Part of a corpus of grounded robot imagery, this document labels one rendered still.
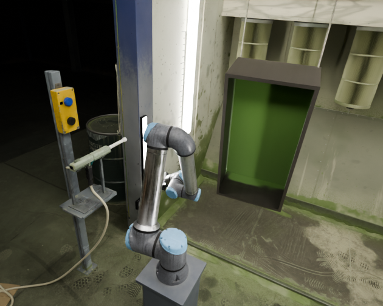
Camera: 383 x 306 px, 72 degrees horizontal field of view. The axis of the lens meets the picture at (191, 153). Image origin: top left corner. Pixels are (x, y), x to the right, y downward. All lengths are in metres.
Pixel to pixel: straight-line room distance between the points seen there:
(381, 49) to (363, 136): 0.96
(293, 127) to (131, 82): 1.36
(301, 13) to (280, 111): 1.03
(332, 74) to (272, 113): 1.24
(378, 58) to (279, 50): 1.00
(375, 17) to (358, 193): 1.71
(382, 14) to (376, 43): 0.23
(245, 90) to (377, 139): 1.75
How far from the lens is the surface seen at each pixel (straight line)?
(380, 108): 3.50
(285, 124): 2.36
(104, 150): 1.83
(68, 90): 1.71
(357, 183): 3.38
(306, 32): 2.99
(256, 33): 3.11
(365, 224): 3.41
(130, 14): 1.90
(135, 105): 1.98
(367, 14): 2.93
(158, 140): 1.34
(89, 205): 1.92
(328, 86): 3.41
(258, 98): 2.28
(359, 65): 2.99
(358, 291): 2.81
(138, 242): 1.53
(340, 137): 3.42
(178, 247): 1.45
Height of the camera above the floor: 1.98
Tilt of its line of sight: 28 degrees down
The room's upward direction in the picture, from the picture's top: 4 degrees clockwise
